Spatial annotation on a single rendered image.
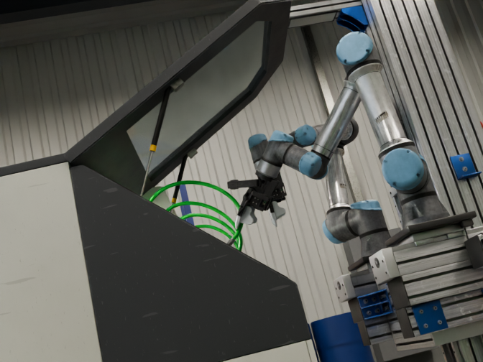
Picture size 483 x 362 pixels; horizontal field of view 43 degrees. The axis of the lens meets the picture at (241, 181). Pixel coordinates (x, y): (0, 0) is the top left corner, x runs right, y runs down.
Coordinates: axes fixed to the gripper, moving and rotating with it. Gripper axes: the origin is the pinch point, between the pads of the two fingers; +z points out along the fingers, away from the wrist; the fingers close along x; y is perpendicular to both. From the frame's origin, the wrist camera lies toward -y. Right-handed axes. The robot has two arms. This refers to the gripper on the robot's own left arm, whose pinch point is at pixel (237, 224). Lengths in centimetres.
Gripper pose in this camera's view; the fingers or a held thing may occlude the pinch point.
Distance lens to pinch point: 211.1
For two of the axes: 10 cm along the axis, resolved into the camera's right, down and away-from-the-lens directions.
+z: -4.0, 9.0, 1.5
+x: 3.0, -0.3, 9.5
